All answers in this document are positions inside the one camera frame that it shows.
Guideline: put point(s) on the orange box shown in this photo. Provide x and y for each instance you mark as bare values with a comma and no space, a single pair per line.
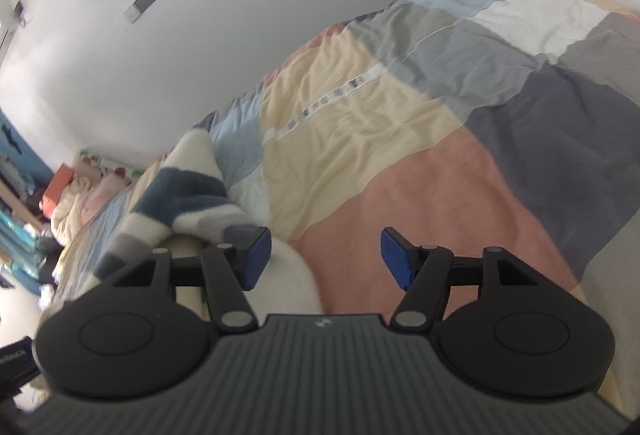
56,190

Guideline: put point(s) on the patchwork bed quilt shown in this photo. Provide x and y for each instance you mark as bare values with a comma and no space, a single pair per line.
400,140

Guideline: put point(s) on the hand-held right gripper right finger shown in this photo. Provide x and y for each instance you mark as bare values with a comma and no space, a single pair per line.
395,260

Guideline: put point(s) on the pink plush pillow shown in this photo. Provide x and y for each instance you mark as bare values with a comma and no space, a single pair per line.
102,197

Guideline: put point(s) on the cream bundled blanket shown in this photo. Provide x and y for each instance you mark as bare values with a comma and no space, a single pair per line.
67,215

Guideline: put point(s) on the dotted rolled mat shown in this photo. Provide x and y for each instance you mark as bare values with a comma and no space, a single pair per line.
110,162

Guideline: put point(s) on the cream fleece sweater blue stripes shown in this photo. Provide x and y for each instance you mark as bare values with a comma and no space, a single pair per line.
185,195

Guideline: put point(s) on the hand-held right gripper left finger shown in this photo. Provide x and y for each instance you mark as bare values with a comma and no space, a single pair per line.
256,260

